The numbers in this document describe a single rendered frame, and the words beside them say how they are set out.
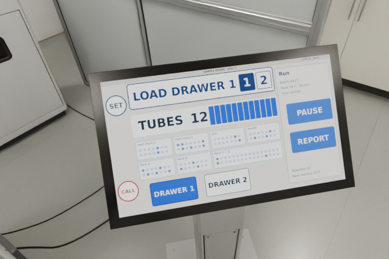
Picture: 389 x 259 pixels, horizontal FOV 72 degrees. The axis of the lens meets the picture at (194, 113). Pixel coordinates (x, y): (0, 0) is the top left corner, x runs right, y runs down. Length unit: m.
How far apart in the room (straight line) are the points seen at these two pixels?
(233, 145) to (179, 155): 0.11
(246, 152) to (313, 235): 1.19
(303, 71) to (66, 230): 1.55
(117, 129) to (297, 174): 0.38
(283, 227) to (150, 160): 1.24
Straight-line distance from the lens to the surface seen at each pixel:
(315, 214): 1.78
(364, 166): 2.13
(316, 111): 0.62
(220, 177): 0.56
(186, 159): 0.54
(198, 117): 0.54
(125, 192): 0.56
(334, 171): 0.65
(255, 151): 0.57
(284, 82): 0.59
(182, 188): 0.56
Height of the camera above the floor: 1.47
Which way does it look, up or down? 41 degrees down
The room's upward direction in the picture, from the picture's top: 3 degrees counter-clockwise
